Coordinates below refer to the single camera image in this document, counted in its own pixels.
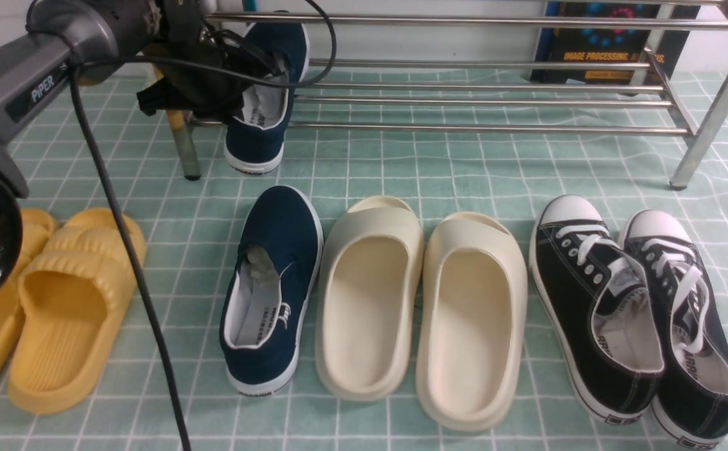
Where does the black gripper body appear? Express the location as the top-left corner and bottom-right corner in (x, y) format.
(137, 1), (283, 121)

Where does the navy slip-on shoe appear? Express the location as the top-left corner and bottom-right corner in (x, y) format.
(220, 185), (324, 397)
(224, 23), (310, 175)

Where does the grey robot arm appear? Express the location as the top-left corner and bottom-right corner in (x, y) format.
(0, 1), (278, 288)

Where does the steel shoe rack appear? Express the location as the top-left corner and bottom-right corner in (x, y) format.
(135, 0), (728, 191)

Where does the left cream slipper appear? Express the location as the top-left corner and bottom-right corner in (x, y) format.
(315, 196), (424, 402)

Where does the cream slipper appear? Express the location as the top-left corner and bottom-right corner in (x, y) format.
(315, 196), (424, 402)
(416, 212), (528, 433)

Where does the right yellow slipper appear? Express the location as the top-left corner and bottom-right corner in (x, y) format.
(7, 208), (137, 415)

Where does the yellow slipper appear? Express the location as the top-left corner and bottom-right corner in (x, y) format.
(0, 209), (59, 371)
(7, 208), (137, 415)

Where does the green checkered cloth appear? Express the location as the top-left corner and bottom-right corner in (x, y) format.
(0, 77), (728, 450)

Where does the left yellow slipper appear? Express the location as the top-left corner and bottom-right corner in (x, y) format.
(0, 209), (59, 371)

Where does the dark image processing book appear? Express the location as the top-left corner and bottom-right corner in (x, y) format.
(529, 2), (689, 85)

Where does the right cream slipper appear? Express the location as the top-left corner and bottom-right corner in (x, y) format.
(416, 212), (528, 433)

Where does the left black canvas sneaker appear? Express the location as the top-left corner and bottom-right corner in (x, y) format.
(529, 195), (666, 425)

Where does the black canvas sneaker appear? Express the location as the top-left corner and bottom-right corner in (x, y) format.
(529, 195), (666, 425)
(619, 209), (728, 450)

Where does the right black canvas sneaker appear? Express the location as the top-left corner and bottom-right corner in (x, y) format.
(619, 209), (728, 450)

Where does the black cable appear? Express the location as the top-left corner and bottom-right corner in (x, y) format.
(68, 0), (337, 451)

